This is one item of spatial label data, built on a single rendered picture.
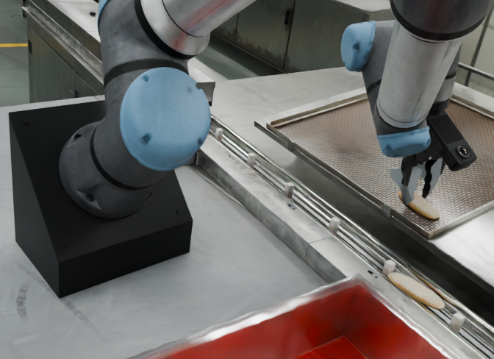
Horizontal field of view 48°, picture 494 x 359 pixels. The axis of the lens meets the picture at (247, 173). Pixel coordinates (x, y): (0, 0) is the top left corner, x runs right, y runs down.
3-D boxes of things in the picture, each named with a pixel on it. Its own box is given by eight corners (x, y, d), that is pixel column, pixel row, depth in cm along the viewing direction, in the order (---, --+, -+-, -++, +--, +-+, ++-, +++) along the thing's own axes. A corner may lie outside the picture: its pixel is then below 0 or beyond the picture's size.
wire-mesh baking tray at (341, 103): (266, 128, 132) (266, 122, 132) (414, 82, 155) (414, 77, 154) (428, 240, 97) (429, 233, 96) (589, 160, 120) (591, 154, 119)
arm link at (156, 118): (95, 187, 73) (136, 149, 63) (88, 95, 77) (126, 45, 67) (176, 190, 80) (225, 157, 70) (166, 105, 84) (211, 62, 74)
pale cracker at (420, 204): (392, 194, 108) (393, 189, 108) (408, 189, 110) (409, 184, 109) (428, 222, 101) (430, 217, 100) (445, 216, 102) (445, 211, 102)
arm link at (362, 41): (364, 77, 82) (433, 70, 84) (348, 12, 85) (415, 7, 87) (348, 100, 89) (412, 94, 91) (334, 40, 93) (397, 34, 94)
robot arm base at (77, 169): (68, 224, 80) (92, 204, 72) (51, 126, 83) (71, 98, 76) (161, 212, 89) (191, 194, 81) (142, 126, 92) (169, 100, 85)
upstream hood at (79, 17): (26, 0, 230) (24, -21, 226) (69, 1, 240) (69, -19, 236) (151, 112, 141) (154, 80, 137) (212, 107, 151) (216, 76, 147)
